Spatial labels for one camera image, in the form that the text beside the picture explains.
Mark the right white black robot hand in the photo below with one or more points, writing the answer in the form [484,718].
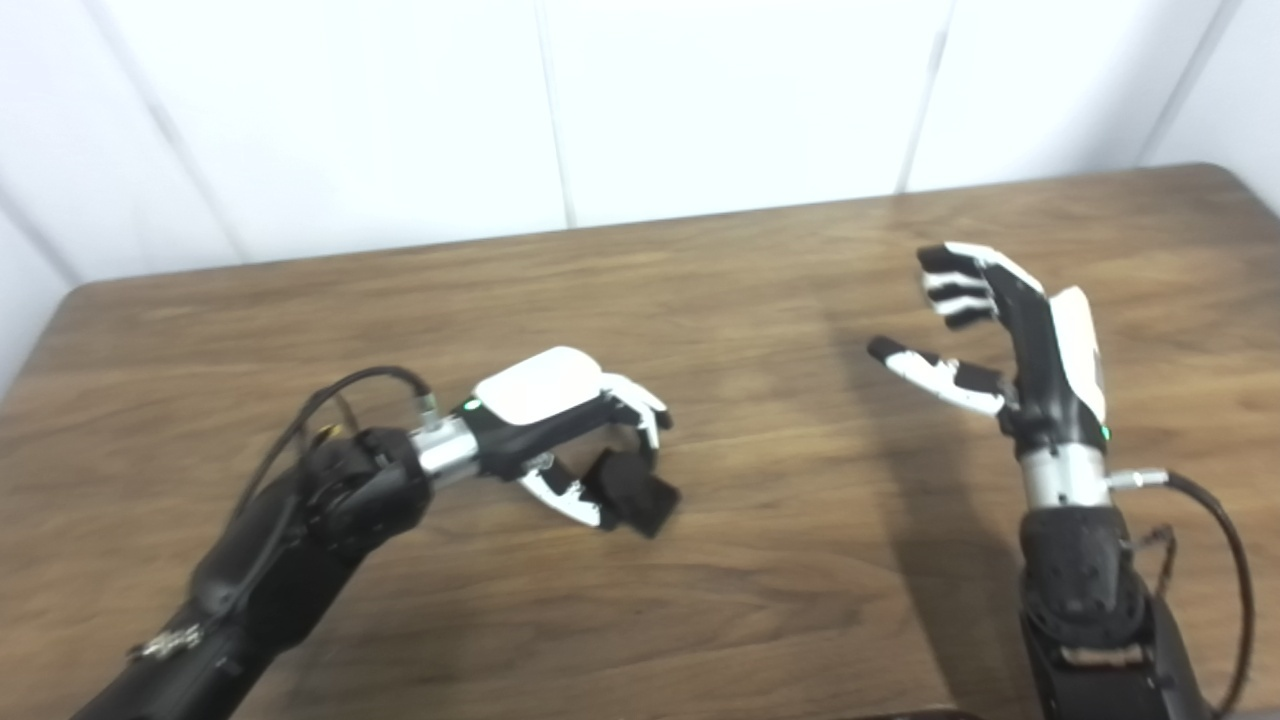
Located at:
[1050,380]

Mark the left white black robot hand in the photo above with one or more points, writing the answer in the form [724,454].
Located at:
[535,395]

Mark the black peg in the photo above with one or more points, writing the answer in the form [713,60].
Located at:
[640,495]

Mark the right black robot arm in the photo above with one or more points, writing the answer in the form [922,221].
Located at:
[1080,580]

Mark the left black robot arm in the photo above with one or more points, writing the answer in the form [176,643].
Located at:
[290,560]

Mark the dark robot body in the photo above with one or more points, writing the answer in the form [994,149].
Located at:
[915,714]

